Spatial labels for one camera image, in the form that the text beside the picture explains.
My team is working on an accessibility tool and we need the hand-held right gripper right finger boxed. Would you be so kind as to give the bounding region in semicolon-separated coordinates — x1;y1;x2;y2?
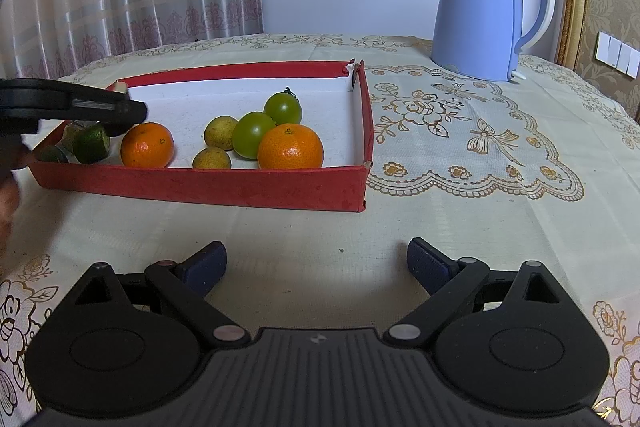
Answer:
382;237;563;350

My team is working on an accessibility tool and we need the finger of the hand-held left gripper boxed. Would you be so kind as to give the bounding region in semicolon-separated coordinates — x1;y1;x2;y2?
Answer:
0;78;149;138

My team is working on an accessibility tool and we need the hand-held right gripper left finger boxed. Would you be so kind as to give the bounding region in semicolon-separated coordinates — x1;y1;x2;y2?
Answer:
75;241;251;350

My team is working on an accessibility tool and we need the bitten green cucumber piece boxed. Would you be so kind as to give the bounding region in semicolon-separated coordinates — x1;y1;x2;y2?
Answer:
72;124;111;165

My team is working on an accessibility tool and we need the orange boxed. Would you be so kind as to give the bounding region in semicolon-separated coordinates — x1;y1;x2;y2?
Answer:
120;122;175;169
257;123;324;170

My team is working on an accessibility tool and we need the small yellow citrus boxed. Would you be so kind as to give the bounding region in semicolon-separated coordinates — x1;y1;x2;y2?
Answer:
203;116;239;151
192;147;232;170

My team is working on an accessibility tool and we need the red cardboard box tray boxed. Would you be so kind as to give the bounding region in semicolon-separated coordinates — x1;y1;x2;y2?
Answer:
27;59;375;212

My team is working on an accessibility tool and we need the green tomato with stem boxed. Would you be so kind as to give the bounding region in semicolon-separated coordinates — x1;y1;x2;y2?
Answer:
263;88;303;125

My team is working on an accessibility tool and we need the person's left hand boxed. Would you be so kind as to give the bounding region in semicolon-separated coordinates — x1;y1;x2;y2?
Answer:
0;172;22;255

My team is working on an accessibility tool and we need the blue electric kettle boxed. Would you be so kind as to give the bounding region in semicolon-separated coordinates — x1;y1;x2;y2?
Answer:
430;0;557;82

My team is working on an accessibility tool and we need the white wall switch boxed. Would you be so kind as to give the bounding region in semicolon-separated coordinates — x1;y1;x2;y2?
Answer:
595;31;640;80

